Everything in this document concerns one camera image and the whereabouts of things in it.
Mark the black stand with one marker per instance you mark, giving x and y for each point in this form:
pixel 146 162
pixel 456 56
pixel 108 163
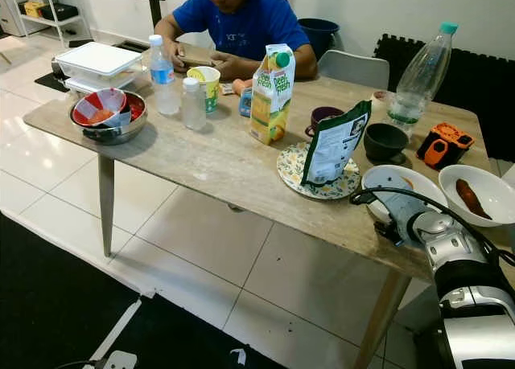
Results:
pixel 153 3

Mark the yellow juice carton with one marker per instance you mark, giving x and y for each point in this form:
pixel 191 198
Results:
pixel 269 100

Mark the yellow green paper cup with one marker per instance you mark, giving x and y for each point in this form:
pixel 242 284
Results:
pixel 213 88

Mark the dark blue bucket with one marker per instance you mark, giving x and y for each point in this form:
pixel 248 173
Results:
pixel 318 33

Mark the small blue box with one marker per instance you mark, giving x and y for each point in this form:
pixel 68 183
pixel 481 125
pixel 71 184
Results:
pixel 245 104

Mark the small black mat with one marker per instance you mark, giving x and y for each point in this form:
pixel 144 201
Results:
pixel 52 79

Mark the person in blue shirt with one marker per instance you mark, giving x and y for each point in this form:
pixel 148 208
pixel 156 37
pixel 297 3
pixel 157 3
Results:
pixel 241 19

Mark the yellow box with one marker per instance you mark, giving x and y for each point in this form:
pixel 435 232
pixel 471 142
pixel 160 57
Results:
pixel 34 9

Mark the small orange object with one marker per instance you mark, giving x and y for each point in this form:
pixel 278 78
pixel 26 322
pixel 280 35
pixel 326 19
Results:
pixel 239 86

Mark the green white snack bag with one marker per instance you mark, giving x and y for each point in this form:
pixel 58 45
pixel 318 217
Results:
pixel 334 148

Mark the large clear teal-capped bottle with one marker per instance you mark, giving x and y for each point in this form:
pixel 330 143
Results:
pixel 422 75

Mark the small black bowl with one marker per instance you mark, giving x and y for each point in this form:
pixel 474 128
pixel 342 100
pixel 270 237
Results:
pixel 385 140

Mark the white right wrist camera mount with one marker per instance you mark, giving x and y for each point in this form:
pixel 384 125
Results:
pixel 402 207

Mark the white lidded food container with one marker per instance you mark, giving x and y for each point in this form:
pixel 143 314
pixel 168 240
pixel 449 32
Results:
pixel 96 58

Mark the red and white packet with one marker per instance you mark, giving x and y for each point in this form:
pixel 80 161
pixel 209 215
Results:
pixel 96 104

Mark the light wooden dining table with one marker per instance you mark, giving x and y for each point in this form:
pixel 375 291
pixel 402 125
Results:
pixel 209 168

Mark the large black floor mat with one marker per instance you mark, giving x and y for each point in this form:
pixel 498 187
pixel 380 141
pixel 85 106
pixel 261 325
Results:
pixel 64 297

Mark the dark maroon mug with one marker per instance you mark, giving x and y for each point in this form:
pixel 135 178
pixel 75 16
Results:
pixel 322 116

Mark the white bowl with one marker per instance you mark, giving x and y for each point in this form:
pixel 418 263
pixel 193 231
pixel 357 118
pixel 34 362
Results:
pixel 455 200
pixel 378 180

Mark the clear plastic food container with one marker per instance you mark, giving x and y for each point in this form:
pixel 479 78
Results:
pixel 76 84

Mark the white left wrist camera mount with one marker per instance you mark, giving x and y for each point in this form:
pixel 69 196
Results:
pixel 121 361

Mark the orange and black device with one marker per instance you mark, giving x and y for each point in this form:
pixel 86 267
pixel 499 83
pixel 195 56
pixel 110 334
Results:
pixel 442 148

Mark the black bag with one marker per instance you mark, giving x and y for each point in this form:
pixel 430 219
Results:
pixel 61 13

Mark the blue label water bottle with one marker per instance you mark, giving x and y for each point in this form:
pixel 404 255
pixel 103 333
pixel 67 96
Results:
pixel 163 73

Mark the stainless steel bowl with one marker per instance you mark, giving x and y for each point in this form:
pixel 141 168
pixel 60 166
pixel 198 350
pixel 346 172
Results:
pixel 109 136

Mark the brown sausage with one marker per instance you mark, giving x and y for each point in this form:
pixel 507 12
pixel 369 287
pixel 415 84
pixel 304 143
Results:
pixel 472 198

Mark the white shelf unit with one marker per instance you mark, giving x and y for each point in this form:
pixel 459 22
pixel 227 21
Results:
pixel 63 25

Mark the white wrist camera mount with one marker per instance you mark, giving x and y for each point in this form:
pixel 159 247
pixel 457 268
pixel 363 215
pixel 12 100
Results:
pixel 121 361
pixel 402 207

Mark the grey chair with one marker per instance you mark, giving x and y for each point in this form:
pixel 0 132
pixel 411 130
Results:
pixel 354 67

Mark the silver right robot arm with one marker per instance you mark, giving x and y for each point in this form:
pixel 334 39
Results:
pixel 479 329

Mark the floral patterned plate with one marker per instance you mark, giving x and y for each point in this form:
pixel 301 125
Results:
pixel 290 168

